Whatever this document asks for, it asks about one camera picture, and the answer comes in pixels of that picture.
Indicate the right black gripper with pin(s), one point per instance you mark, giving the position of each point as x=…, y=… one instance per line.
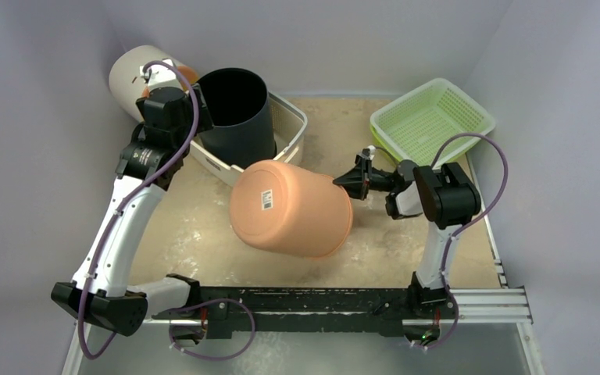
x=365, y=172

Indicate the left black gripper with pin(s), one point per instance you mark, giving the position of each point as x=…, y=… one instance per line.
x=204, y=122

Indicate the tall black cylindrical bin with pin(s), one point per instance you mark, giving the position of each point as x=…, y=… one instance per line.
x=238, y=102

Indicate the large orange plastic bucket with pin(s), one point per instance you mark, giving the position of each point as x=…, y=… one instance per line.
x=283, y=208

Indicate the green white perforated basket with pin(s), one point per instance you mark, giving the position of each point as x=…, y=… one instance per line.
x=415, y=125

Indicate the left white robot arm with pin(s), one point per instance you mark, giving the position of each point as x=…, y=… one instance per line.
x=98, y=293

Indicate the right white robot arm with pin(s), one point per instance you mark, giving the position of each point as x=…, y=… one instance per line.
x=445, y=197

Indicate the white orange cylindrical container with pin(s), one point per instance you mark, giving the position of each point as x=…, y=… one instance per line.
x=125, y=82

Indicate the cream plastic storage basket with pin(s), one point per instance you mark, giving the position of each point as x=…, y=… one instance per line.
x=289, y=126

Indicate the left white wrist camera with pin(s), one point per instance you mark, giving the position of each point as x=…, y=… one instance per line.
x=157, y=76

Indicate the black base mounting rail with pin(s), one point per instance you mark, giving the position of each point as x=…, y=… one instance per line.
x=383, y=311

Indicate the aluminium table frame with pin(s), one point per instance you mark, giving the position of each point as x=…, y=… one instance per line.
x=477, y=306

